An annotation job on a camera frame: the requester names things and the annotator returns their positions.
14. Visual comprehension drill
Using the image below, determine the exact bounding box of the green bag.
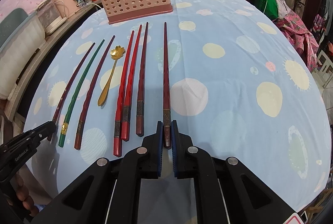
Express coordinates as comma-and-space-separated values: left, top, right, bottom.
254, 0, 279, 20

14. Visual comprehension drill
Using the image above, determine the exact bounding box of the gold flower spoon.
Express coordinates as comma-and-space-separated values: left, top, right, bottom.
98, 45, 125, 106

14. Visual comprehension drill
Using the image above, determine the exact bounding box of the white small appliance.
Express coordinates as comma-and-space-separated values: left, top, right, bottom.
36, 0, 67, 36

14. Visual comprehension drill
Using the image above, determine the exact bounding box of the left hand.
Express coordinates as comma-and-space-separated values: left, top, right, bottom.
14, 173, 39, 217

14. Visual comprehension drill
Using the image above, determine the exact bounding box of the dark maroon chopstick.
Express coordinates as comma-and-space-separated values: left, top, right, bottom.
74, 35, 115, 150
47, 42, 96, 142

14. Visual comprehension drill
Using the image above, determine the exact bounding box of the pink floral cloth pile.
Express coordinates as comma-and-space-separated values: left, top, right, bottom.
273, 11, 319, 72

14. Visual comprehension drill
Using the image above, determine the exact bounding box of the light blue dotted tablecloth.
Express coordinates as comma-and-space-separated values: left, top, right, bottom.
25, 0, 331, 210

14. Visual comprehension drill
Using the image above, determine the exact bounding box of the dark red chopstick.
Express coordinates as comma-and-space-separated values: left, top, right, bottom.
163, 22, 171, 149
135, 22, 148, 137

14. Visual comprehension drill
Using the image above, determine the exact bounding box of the dark wooden chair back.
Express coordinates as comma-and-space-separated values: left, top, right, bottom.
302, 0, 322, 30

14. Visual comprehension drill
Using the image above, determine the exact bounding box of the white dish rack bin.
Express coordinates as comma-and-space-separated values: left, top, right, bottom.
1, 8, 45, 99

